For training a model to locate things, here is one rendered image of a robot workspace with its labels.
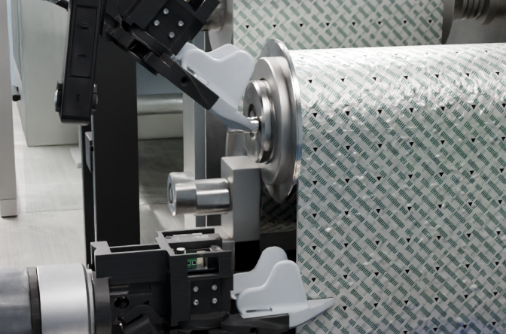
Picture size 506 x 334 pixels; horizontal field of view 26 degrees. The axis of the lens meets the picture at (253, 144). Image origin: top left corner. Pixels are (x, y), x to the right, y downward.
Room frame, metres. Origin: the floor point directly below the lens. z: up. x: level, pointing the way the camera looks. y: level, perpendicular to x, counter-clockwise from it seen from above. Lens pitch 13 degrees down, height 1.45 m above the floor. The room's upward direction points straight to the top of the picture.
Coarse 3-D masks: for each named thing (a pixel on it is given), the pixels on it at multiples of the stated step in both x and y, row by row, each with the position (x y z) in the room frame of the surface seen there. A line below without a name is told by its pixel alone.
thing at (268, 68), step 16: (256, 64) 0.99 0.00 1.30; (272, 64) 0.95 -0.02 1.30; (272, 80) 0.94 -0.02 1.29; (288, 96) 0.92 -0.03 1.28; (288, 112) 0.92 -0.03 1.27; (288, 128) 0.91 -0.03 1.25; (288, 144) 0.91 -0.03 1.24; (272, 160) 0.94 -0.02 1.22; (288, 160) 0.92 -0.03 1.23; (272, 176) 0.94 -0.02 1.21
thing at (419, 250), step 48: (336, 192) 0.92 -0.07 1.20; (384, 192) 0.93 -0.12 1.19; (432, 192) 0.94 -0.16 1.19; (480, 192) 0.95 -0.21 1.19; (336, 240) 0.92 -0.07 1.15; (384, 240) 0.93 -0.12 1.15; (432, 240) 0.94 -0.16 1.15; (480, 240) 0.95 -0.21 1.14; (336, 288) 0.92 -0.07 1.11; (384, 288) 0.93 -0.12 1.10; (432, 288) 0.94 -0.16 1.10; (480, 288) 0.95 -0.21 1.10
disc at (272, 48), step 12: (264, 48) 1.00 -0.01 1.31; (276, 48) 0.96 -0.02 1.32; (288, 60) 0.93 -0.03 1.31; (288, 72) 0.92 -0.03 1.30; (288, 84) 0.92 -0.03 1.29; (300, 108) 0.90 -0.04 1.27; (300, 120) 0.90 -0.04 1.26; (300, 132) 0.90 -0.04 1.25; (300, 144) 0.90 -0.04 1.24; (300, 156) 0.90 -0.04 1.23; (288, 168) 0.92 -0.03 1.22; (288, 180) 0.92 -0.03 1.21; (276, 192) 0.96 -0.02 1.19; (288, 192) 0.92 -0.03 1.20
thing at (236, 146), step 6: (228, 138) 1.13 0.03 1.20; (234, 138) 1.13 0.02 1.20; (240, 138) 1.10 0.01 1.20; (228, 144) 1.13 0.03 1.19; (234, 144) 1.13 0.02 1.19; (240, 144) 1.10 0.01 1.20; (228, 150) 1.13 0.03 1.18; (234, 150) 1.13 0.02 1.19; (240, 150) 1.08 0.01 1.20; (246, 150) 1.08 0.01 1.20
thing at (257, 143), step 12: (252, 84) 0.96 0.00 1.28; (264, 84) 0.96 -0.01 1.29; (252, 96) 0.96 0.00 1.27; (264, 96) 0.94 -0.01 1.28; (252, 108) 0.98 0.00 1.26; (264, 108) 0.93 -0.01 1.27; (264, 120) 0.93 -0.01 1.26; (252, 132) 0.96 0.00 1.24; (264, 132) 0.93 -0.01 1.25; (252, 144) 0.96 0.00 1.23; (264, 144) 0.93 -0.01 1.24; (252, 156) 0.96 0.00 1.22; (264, 156) 0.94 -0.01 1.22
